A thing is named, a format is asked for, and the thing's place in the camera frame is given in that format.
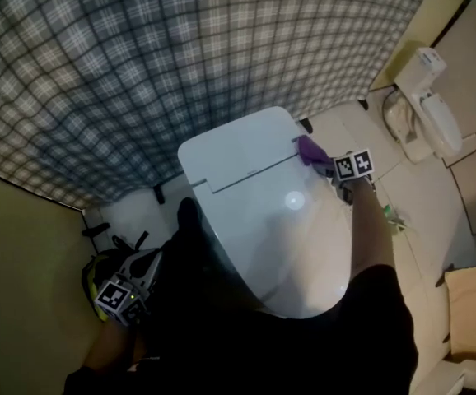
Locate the person's black clothing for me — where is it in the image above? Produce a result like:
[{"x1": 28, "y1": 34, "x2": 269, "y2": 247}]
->
[{"x1": 63, "y1": 236, "x2": 420, "y2": 395}]

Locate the white toilet with tank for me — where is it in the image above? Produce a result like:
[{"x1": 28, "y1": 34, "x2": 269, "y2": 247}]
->
[{"x1": 381, "y1": 46, "x2": 464, "y2": 165}]

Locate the black yellow backpack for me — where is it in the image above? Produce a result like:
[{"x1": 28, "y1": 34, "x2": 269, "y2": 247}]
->
[{"x1": 81, "y1": 222, "x2": 165, "y2": 304}]

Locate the person's left black shoe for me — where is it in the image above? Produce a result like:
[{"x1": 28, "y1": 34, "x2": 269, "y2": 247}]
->
[{"x1": 177, "y1": 197, "x2": 202, "y2": 238}]

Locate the grey plaid curtain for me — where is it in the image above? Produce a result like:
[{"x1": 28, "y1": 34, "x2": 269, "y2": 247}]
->
[{"x1": 0, "y1": 0, "x2": 439, "y2": 210}]

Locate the green spray bottle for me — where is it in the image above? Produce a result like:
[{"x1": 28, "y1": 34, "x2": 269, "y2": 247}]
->
[{"x1": 380, "y1": 202, "x2": 407, "y2": 234}]

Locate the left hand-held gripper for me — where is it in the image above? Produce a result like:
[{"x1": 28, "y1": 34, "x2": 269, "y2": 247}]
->
[{"x1": 93, "y1": 249, "x2": 165, "y2": 328}]

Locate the white tankless toilet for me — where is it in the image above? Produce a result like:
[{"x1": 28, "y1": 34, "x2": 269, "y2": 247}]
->
[{"x1": 177, "y1": 105, "x2": 354, "y2": 319}]

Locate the white cabinet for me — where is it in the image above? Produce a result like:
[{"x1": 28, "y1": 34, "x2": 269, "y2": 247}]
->
[{"x1": 410, "y1": 355, "x2": 476, "y2": 395}]

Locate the purple cloth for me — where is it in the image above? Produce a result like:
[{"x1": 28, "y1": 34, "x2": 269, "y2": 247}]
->
[{"x1": 296, "y1": 134, "x2": 330, "y2": 167}]

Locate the person's right forearm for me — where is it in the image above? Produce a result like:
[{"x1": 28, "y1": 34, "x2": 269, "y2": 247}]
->
[{"x1": 347, "y1": 179, "x2": 398, "y2": 279}]

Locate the person's left forearm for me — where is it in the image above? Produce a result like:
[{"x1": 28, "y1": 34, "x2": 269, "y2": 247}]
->
[{"x1": 83, "y1": 321, "x2": 148, "y2": 372}]

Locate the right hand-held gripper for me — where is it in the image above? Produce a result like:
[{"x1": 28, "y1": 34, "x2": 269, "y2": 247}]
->
[{"x1": 311, "y1": 149, "x2": 376, "y2": 205}]

